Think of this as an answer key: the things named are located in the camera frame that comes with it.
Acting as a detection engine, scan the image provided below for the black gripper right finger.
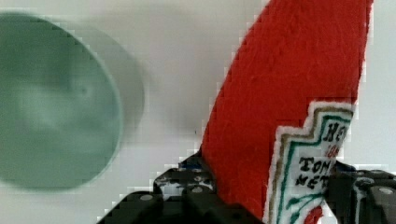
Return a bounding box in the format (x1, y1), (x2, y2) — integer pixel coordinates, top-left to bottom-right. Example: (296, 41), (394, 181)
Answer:
(325, 161), (396, 224)

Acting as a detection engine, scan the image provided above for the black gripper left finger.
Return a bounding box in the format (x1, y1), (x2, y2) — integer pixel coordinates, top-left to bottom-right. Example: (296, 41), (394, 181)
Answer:
(153, 150), (217, 200)

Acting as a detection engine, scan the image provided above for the red plush ketchup bottle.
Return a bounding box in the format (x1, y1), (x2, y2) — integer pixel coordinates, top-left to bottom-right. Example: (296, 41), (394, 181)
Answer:
(201, 0), (374, 224)

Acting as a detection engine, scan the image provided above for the green cup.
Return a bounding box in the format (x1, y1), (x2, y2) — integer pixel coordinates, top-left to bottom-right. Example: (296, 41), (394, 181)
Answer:
(0, 13), (120, 190)

